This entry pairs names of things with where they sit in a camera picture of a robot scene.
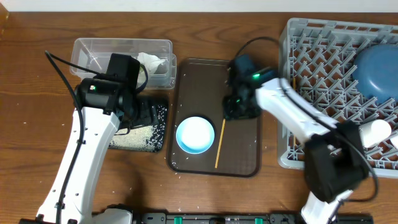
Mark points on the light blue bowl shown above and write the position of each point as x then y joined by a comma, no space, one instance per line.
195,135

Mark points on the black rail with green clips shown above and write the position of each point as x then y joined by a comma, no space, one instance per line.
196,218

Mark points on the grey dishwasher rack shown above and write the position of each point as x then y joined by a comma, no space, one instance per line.
318,60

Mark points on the clear plastic bin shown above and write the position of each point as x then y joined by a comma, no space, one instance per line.
94,54

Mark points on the dark blue plate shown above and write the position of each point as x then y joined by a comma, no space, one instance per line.
376,72

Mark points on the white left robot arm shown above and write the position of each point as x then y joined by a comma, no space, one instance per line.
102,107

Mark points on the white green cup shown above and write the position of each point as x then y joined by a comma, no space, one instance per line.
374,132

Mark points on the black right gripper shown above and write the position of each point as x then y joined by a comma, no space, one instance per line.
231,111

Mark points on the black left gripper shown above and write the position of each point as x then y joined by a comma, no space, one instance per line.
150,113

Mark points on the white tissue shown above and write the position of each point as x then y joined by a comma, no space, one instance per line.
154,65

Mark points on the black waste tray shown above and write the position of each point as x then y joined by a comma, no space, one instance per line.
158,101

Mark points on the spilled rice pile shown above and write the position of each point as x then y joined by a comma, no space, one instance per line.
146,139

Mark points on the brown serving tray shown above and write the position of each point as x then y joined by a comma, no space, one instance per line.
201,87

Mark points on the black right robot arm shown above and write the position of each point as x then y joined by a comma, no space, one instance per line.
334,162

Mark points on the white pink cup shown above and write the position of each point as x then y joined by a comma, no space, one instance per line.
394,140

